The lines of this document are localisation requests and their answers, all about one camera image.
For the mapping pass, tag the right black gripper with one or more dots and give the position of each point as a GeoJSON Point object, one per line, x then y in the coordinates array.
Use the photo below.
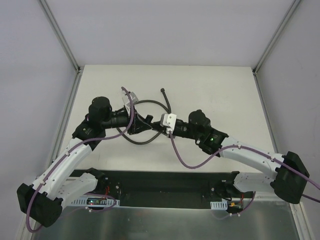
{"type": "Point", "coordinates": [165, 126]}

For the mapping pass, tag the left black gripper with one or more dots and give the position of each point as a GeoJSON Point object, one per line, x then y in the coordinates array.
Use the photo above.
{"type": "Point", "coordinates": [133, 124]}

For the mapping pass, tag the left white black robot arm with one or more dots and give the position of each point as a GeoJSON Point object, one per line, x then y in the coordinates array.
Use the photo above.
{"type": "Point", "coordinates": [46, 197]}

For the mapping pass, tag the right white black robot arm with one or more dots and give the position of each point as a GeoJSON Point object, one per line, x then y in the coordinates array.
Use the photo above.
{"type": "Point", "coordinates": [283, 174]}

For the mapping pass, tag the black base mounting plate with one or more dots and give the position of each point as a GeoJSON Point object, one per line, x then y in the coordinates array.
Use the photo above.
{"type": "Point", "coordinates": [176, 190]}

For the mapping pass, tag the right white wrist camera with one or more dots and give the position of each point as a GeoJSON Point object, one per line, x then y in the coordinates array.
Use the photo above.
{"type": "Point", "coordinates": [168, 121]}

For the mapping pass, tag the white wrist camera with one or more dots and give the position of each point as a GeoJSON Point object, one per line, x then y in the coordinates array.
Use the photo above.
{"type": "Point", "coordinates": [129, 98]}
{"type": "Point", "coordinates": [168, 121]}

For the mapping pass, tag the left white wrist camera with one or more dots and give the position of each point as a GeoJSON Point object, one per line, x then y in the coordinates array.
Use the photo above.
{"type": "Point", "coordinates": [129, 98]}

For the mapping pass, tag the left aluminium frame post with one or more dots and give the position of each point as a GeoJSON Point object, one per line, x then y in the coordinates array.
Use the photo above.
{"type": "Point", "coordinates": [45, 7]}

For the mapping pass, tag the aluminium frame post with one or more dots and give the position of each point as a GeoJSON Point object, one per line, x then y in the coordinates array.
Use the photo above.
{"type": "Point", "coordinates": [276, 35]}
{"type": "Point", "coordinates": [45, 7]}

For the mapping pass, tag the left white cable duct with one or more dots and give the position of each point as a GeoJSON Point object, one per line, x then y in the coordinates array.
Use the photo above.
{"type": "Point", "coordinates": [94, 202]}

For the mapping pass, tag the white cable duct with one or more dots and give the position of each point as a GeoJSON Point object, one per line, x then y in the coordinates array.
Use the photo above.
{"type": "Point", "coordinates": [94, 202]}
{"type": "Point", "coordinates": [219, 205]}

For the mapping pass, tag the right white cable duct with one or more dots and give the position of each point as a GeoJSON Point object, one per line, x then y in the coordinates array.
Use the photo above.
{"type": "Point", "coordinates": [219, 205]}

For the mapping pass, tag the right aluminium frame post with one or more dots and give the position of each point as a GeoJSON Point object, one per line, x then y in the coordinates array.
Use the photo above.
{"type": "Point", "coordinates": [276, 35]}

